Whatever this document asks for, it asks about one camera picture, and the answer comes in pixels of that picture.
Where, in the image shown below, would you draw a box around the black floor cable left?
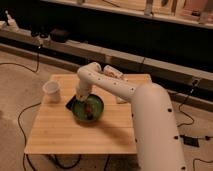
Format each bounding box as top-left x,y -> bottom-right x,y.
17,101 -> 42,171

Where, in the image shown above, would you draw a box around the black cable right floor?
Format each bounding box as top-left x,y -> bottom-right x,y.
176,83 -> 213,142

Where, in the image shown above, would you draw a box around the black smartphone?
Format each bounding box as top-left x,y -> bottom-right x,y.
65,95 -> 76,111

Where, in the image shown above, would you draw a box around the black power adapter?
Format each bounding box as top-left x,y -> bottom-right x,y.
183,136 -> 199,147

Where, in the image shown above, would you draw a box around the dark device on ledge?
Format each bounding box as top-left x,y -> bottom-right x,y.
50,29 -> 69,43

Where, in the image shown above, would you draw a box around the white wrapped packet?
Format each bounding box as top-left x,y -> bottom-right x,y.
116,97 -> 127,104

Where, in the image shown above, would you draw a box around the green ceramic bowl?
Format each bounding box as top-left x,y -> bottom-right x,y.
71,94 -> 104,122

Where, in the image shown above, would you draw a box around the food piece in bowl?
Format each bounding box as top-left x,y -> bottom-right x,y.
84,103 -> 93,120

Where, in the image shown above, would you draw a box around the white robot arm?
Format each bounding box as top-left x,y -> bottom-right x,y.
76,62 -> 187,171

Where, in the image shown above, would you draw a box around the translucent plastic cup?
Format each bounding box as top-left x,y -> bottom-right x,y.
42,81 -> 61,103

